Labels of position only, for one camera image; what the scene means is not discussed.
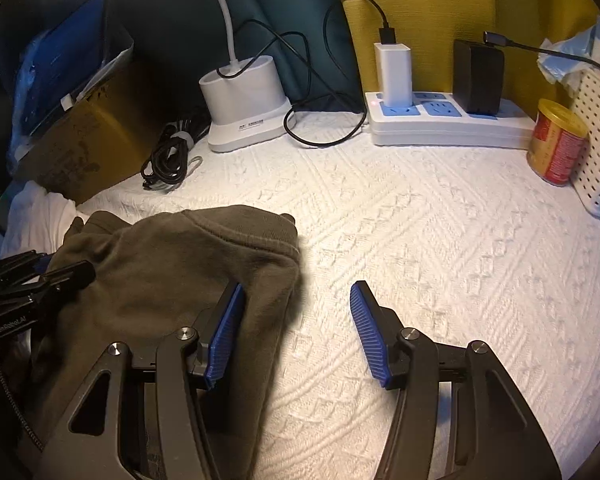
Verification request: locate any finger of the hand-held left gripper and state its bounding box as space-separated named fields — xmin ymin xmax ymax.
xmin=0 ymin=252 xmax=56 ymax=281
xmin=0 ymin=260 xmax=97 ymax=306

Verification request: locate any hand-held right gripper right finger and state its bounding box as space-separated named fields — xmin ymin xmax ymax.
xmin=349 ymin=280 xmax=563 ymax=480

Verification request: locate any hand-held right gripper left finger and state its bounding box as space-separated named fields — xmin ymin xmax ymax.
xmin=32 ymin=281 xmax=246 ymax=480

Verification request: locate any olive sweatshirt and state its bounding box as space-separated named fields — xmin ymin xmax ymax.
xmin=17 ymin=205 xmax=303 ymax=480

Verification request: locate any white cloth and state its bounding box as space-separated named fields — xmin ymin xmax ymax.
xmin=0 ymin=180 xmax=86 ymax=261

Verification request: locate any white textured tablecloth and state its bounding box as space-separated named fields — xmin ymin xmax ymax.
xmin=0 ymin=107 xmax=600 ymax=480

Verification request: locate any brown cardboard box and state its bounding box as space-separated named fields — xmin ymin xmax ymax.
xmin=10 ymin=62 xmax=176 ymax=206

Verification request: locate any dark laptop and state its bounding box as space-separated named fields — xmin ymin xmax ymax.
xmin=10 ymin=0 xmax=133 ymax=141

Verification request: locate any white power strip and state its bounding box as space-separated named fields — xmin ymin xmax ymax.
xmin=364 ymin=91 xmax=538 ymax=150

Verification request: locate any white desk lamp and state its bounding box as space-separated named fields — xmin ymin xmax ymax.
xmin=195 ymin=0 xmax=293 ymax=153

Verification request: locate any white USB charger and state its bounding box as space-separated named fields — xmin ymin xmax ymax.
xmin=374 ymin=42 xmax=412 ymax=108

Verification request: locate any red and gold tin can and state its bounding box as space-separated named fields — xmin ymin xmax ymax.
xmin=526 ymin=99 xmax=591 ymax=188

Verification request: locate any black power adapter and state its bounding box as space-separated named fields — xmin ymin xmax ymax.
xmin=452 ymin=39 xmax=506 ymax=115

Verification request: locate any teal curtain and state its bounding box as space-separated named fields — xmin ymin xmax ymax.
xmin=105 ymin=0 xmax=366 ymax=126

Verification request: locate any yellow curtain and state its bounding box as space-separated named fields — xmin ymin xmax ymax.
xmin=327 ymin=0 xmax=600 ymax=126

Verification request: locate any crumpled plastic bag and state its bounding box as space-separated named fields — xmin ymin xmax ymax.
xmin=537 ymin=15 xmax=600 ymax=86

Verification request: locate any black braided cable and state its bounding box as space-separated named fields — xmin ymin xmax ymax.
xmin=0 ymin=310 xmax=46 ymax=453

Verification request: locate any black cable bundle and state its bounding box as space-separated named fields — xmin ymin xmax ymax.
xmin=140 ymin=119 xmax=203 ymax=192

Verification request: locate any black lamp cable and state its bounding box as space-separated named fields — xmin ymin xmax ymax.
xmin=230 ymin=20 xmax=368 ymax=150

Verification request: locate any black charger cable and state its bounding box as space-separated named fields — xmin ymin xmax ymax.
xmin=324 ymin=0 xmax=397 ymax=101

